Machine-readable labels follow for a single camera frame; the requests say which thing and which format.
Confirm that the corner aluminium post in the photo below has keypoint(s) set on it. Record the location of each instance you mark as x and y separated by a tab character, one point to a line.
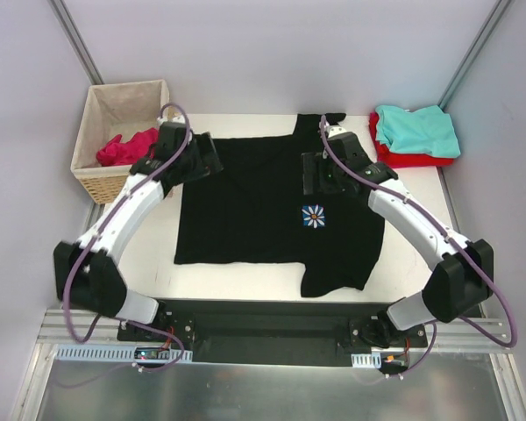
76	40
484	34

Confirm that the wicker basket with liner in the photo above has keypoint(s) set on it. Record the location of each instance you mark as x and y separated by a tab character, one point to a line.
110	110

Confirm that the magenta t shirt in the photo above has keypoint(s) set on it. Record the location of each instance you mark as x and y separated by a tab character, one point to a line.
119	153

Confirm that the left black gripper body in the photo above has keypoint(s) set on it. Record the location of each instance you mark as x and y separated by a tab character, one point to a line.
208	152

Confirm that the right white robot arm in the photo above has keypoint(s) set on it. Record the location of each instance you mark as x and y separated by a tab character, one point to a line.
461	270

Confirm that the teal folded t shirt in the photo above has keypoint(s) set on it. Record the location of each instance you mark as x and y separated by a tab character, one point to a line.
428	131

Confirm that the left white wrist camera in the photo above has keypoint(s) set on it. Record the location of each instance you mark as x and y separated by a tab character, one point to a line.
175	118

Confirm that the grey cable duct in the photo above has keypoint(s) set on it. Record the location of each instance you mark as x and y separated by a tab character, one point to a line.
379	360
129	354

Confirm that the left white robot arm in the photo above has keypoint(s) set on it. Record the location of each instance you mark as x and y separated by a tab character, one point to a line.
86	271

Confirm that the black t shirt with flower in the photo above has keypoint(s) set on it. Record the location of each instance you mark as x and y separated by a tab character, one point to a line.
255	211

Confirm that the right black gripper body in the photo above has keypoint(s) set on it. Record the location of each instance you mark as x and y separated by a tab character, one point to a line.
309	173

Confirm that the left grey cable duct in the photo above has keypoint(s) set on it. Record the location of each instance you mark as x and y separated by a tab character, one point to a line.
129	354

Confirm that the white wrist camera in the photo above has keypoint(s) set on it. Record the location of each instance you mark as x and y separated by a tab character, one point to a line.
331	131
175	118

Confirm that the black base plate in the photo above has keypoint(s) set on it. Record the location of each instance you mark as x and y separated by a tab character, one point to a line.
271	333

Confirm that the red folded t shirt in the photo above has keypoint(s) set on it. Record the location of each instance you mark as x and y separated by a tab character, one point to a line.
397	160

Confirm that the left corner aluminium post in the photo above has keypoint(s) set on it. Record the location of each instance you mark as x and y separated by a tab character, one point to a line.
76	40

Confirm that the right grey cable duct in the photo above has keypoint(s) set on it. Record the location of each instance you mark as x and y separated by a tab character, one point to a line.
379	360

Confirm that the right corner aluminium post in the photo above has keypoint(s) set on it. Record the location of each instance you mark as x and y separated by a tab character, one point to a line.
484	34

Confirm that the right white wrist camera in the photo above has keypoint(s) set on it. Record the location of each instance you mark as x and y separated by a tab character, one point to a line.
331	131

